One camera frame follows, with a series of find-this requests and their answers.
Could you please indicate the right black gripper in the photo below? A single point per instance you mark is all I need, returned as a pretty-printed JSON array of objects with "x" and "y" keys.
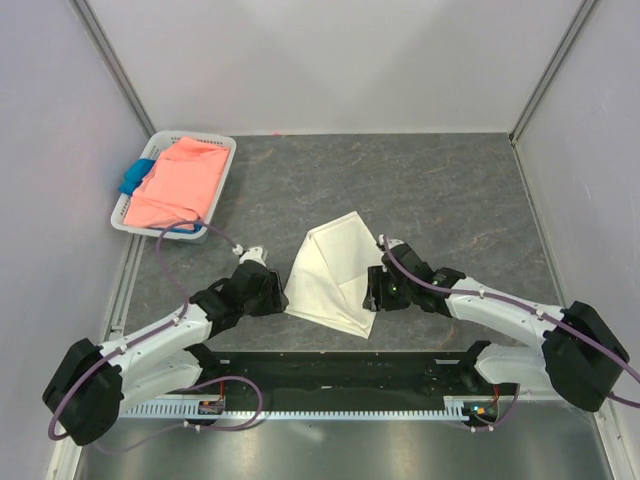
[{"x": 375, "y": 293}]

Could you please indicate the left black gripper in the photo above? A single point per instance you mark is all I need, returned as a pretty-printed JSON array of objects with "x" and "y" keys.
[{"x": 276, "y": 301}]

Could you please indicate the white cloth napkin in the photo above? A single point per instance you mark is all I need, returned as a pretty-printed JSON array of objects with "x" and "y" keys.
[{"x": 328, "y": 280}]

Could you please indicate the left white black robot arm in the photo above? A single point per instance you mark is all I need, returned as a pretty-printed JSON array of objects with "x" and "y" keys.
[{"x": 95, "y": 383}]

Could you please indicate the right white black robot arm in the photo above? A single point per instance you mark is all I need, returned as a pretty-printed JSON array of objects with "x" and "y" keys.
[{"x": 570, "y": 350}]

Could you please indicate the pink cloth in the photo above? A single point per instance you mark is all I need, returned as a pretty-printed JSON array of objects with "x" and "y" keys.
[{"x": 179, "y": 188}]

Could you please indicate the blue cloth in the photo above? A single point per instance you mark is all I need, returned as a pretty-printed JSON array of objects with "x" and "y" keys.
[{"x": 134, "y": 176}]

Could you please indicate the white plastic basket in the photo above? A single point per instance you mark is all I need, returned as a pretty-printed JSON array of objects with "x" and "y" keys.
[{"x": 157, "y": 143}]

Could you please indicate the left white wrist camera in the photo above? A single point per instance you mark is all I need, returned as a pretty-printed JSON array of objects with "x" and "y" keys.
[{"x": 256, "y": 254}]

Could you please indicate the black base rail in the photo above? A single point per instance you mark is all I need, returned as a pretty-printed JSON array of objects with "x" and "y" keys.
[{"x": 354, "y": 379}]

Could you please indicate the white slotted cable duct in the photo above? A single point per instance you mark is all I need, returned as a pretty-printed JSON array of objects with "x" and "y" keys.
[{"x": 192, "y": 409}]

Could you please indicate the left aluminium frame post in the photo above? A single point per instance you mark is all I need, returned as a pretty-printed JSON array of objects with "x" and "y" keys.
[{"x": 91, "y": 24}]

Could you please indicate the aluminium frame post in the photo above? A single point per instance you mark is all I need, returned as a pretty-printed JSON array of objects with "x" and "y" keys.
[
  {"x": 567, "y": 42},
  {"x": 91, "y": 24}
]

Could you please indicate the right aluminium frame post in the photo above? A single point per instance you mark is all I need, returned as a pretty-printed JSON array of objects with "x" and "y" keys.
[{"x": 567, "y": 42}]

